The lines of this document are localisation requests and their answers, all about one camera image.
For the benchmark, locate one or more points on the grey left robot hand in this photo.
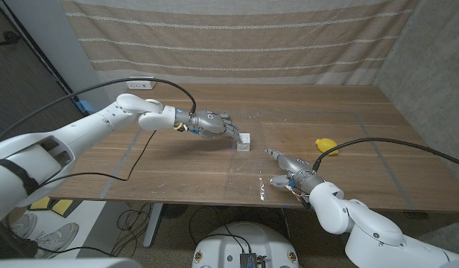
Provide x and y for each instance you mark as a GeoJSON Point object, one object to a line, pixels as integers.
{"type": "Point", "coordinates": [211, 123]}

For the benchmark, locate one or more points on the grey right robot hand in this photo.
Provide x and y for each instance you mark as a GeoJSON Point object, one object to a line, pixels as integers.
{"type": "Point", "coordinates": [298, 167]}

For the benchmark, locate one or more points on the small white box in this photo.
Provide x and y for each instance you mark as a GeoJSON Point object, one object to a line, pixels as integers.
{"type": "Point", "coordinates": [244, 145]}

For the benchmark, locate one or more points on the clear cellophane sheet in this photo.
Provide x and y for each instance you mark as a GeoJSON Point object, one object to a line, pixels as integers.
{"type": "Point", "coordinates": [252, 171]}

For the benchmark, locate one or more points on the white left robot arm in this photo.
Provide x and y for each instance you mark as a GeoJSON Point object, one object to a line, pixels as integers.
{"type": "Point", "coordinates": [84, 126]}

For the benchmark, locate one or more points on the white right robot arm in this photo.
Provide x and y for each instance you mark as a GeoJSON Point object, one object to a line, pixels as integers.
{"type": "Point", "coordinates": [363, 231]}

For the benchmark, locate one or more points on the yellow lemon-shaped sponge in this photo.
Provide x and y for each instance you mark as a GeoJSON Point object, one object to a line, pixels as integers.
{"type": "Point", "coordinates": [326, 146]}

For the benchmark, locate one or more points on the white power strip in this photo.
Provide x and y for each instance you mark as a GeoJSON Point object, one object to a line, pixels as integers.
{"type": "Point", "coordinates": [140, 85]}

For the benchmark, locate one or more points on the beige striped backdrop cloth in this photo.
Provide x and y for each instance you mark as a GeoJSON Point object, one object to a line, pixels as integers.
{"type": "Point", "coordinates": [233, 37]}

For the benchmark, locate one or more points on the dark round floor disc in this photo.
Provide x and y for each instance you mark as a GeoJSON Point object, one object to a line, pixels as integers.
{"type": "Point", "coordinates": [173, 211]}

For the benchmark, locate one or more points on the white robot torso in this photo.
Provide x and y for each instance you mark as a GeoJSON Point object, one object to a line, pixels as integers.
{"type": "Point", "coordinates": [233, 242]}

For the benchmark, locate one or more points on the grey torso connector module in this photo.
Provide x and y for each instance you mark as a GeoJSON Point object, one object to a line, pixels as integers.
{"type": "Point", "coordinates": [248, 260]}

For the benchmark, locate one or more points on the grey table leg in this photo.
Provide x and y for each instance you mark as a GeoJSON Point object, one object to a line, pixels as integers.
{"type": "Point", "coordinates": [152, 227]}

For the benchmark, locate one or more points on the yellow floor pad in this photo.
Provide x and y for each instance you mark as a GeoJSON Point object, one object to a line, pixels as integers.
{"type": "Point", "coordinates": [62, 207]}
{"type": "Point", "coordinates": [40, 203]}

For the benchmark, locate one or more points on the grey sneaker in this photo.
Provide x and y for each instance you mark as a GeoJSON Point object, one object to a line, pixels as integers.
{"type": "Point", "coordinates": [22, 225]}
{"type": "Point", "coordinates": [58, 238]}

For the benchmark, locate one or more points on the dark trousered leg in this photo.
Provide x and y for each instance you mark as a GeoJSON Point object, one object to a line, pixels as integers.
{"type": "Point", "coordinates": [13, 245]}

